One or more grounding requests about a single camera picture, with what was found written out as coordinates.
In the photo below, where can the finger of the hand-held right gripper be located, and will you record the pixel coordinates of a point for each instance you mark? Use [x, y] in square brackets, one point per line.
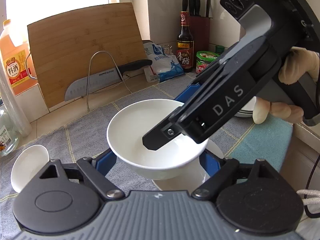
[160, 137]
[190, 92]

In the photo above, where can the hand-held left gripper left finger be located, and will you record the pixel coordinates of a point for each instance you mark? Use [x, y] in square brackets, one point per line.
[106, 162]

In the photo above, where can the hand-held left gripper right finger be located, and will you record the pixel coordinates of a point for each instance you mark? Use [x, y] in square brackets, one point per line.
[212, 163]

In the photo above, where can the white plate two fruit prints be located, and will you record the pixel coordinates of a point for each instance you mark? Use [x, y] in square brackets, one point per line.
[250, 105]

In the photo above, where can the plain white bowl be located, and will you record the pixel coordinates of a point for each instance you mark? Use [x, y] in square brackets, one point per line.
[130, 130]

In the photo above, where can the large white bowl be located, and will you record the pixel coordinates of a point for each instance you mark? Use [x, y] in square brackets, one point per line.
[180, 183]

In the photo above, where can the person's right hand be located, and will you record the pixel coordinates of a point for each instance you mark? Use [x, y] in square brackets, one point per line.
[300, 62]

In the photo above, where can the white blue salt bag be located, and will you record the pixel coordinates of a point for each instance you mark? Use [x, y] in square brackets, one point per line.
[172, 70]

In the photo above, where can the green lid sauce jar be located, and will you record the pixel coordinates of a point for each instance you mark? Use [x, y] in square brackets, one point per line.
[206, 62]

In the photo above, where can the dark vinegar bottle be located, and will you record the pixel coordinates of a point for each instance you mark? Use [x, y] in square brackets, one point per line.
[185, 55]

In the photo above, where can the grey checked cloth teal patch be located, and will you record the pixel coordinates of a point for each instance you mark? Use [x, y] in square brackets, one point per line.
[80, 135]

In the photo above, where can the white plastic packet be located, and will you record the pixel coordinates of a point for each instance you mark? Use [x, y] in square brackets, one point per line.
[150, 76]

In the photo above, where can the binder clips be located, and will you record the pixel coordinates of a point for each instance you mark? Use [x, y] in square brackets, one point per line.
[168, 50]

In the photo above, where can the green cap bottle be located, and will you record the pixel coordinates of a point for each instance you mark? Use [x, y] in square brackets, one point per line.
[220, 49]

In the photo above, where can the red knife block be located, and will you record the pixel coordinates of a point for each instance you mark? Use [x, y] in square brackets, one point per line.
[200, 35]

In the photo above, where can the small white dish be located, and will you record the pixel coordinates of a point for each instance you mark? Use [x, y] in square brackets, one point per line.
[27, 165]

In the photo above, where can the clear glass jar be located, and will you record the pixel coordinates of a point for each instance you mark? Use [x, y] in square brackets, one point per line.
[6, 140]

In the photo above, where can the wooden cutting board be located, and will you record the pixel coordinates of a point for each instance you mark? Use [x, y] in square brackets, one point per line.
[75, 42]

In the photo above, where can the orange cooking wine jug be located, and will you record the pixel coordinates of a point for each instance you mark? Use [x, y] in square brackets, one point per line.
[15, 55]

